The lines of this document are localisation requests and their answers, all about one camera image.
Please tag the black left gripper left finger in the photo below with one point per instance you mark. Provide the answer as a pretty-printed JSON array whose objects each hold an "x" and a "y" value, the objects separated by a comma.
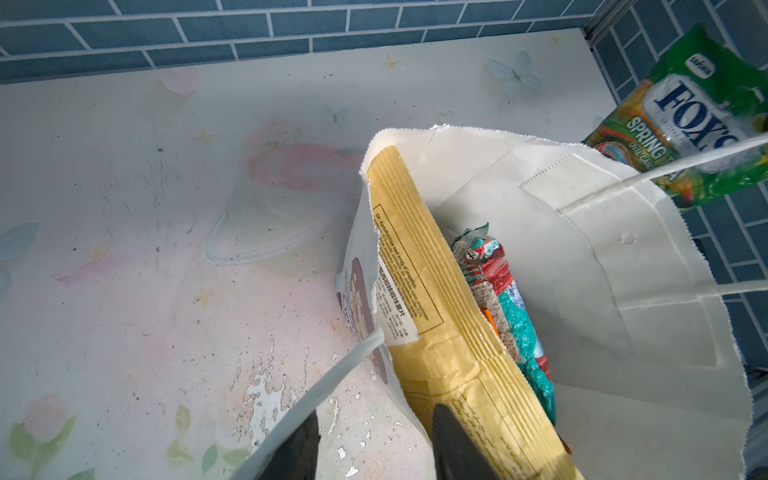
[{"x": 297, "y": 457}]

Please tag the green Fox's spring tea candy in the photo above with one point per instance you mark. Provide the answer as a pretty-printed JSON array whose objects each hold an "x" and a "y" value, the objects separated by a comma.
[{"x": 698, "y": 98}]

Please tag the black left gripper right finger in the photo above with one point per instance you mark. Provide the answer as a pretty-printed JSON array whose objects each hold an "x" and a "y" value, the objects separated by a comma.
[{"x": 456, "y": 447}]

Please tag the yellow kettle chips bag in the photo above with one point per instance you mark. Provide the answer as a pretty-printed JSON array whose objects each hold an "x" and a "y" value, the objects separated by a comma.
[{"x": 454, "y": 366}]

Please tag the white patterned paper bag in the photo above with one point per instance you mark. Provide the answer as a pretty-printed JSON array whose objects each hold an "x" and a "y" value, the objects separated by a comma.
[{"x": 647, "y": 379}]

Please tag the orange snack packet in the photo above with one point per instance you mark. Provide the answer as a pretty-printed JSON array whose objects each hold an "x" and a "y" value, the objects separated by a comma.
[{"x": 487, "y": 314}]

